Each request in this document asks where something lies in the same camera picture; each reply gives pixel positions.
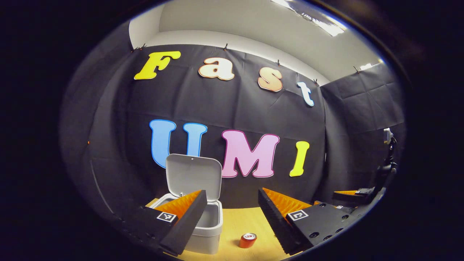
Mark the long ceiling light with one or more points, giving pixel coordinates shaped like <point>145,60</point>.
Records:
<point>315,18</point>

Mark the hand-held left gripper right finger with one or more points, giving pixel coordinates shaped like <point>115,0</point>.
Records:
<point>273,221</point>

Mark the wooden desktop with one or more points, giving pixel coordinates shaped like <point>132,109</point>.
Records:
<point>239,221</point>

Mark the white desktop garbage bin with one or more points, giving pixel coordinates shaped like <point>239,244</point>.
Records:
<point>192,177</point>

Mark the red pop can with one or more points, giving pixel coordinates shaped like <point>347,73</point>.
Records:
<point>247,241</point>

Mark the black backdrop cloth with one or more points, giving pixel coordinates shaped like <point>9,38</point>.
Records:
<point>232,105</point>

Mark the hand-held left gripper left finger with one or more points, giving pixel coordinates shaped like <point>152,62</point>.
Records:
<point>188,224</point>

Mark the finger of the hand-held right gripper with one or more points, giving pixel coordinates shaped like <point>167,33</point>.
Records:
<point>342,208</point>
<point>357,195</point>

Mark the small ceiling light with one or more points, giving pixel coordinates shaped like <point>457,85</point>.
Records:
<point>369,66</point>

